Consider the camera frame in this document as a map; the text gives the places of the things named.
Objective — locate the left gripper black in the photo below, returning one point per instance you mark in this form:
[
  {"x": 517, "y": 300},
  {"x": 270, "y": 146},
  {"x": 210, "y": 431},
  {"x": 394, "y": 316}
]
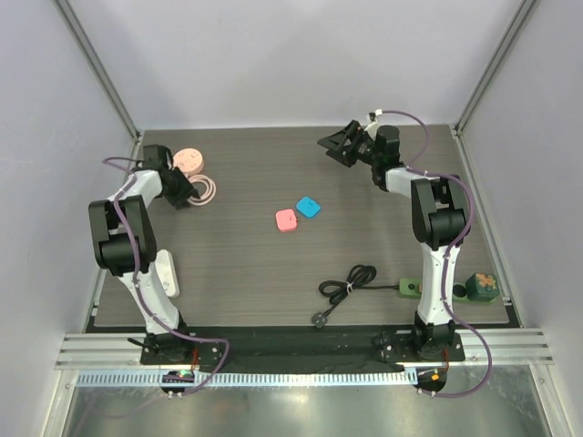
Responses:
[{"x": 179, "y": 201}]

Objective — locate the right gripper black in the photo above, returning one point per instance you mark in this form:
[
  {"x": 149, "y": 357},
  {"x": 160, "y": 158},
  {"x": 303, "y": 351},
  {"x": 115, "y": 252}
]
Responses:
[{"x": 352, "y": 144}]

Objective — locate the pink round power socket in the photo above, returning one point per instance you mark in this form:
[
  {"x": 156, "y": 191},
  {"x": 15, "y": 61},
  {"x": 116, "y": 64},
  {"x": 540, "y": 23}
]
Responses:
[{"x": 189, "y": 161}]

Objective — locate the blue plug adapter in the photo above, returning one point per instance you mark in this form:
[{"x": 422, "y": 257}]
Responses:
[{"x": 308, "y": 207}]

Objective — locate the white triangular power socket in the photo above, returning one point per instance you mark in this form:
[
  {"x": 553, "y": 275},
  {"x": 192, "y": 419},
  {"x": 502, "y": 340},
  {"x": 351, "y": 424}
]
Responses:
[{"x": 166, "y": 270}]

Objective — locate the pink red plug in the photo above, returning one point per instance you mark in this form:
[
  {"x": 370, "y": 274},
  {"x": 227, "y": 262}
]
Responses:
[{"x": 286, "y": 220}]

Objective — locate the green power strip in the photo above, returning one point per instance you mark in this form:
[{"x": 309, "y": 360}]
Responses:
[{"x": 411, "y": 289}]

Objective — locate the green patterned cube adapter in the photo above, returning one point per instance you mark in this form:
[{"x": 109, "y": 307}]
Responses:
[{"x": 482, "y": 287}]

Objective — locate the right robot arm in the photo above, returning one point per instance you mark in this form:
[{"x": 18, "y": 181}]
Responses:
[{"x": 442, "y": 211}]

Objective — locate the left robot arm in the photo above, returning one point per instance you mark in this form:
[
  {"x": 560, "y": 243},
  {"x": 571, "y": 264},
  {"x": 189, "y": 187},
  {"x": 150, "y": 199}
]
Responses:
[{"x": 125, "y": 245}]

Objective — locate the aluminium frame rail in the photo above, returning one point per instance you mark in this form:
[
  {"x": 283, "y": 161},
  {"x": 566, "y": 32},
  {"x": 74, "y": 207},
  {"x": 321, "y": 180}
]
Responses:
[{"x": 114, "y": 351}]

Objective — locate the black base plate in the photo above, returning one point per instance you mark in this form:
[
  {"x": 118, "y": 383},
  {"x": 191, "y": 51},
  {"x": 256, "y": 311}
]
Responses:
[{"x": 296, "y": 344}]

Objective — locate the white slotted cable duct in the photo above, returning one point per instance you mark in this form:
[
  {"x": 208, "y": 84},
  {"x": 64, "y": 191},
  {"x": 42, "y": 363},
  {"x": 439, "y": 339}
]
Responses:
[{"x": 180, "y": 378}]

